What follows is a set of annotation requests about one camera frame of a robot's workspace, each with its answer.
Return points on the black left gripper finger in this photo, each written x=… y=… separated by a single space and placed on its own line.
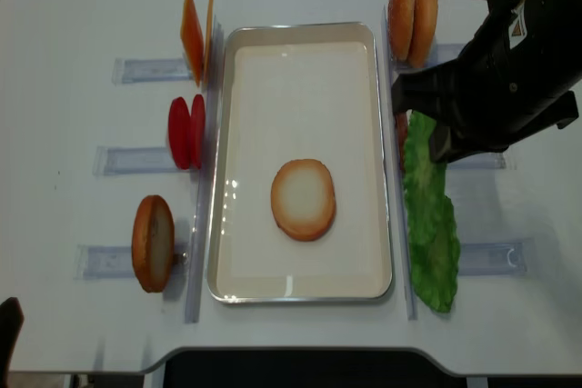
x=11 y=321

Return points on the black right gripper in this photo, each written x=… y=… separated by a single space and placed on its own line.
x=421 y=91

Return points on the green lettuce leaf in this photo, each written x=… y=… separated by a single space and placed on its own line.
x=434 y=248

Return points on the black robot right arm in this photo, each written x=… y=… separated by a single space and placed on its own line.
x=512 y=80

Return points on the brown meat patty front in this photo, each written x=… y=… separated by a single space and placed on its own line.
x=401 y=124

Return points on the clear holder track for bread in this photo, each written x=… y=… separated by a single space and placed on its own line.
x=95 y=262

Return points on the clear holder track for lettuce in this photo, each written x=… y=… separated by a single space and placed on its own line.
x=505 y=258

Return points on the clear holder track for tomato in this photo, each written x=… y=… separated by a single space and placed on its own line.
x=137 y=160

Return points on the red tomato slice inner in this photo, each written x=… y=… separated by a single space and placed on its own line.
x=197 y=130

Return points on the red tomato slice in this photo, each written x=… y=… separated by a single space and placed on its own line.
x=177 y=133
x=197 y=130

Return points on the orange cheese slice inner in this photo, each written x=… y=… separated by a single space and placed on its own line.
x=208 y=43

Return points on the orange cheese slice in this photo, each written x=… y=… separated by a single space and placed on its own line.
x=192 y=40
x=208 y=43

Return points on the orange cheese slice outer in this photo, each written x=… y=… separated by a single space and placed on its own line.
x=192 y=40

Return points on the red tomato slice outer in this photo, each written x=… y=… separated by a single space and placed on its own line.
x=177 y=133

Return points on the clear holder track for cheese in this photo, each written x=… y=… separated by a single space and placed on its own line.
x=133 y=71

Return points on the clear holder track for buns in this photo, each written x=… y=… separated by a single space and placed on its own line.
x=439 y=54

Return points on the sesame bun top inner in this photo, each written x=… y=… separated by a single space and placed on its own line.
x=424 y=27

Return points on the sesame bun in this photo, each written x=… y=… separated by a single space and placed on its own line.
x=400 y=17
x=424 y=27

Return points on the sesame bun top outer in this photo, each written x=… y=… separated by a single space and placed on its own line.
x=400 y=17

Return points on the silver metal tray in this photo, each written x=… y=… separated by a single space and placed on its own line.
x=288 y=93

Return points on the bun bottom on tray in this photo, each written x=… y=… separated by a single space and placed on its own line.
x=303 y=201

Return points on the bun bottom in left holder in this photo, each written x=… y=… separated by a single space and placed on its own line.
x=153 y=241

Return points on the clear right rail strip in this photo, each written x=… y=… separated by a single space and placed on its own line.
x=411 y=310

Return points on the clear rail strip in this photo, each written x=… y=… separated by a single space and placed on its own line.
x=206 y=179
x=411 y=310

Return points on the clear left rail strip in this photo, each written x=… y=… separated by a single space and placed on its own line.
x=206 y=179

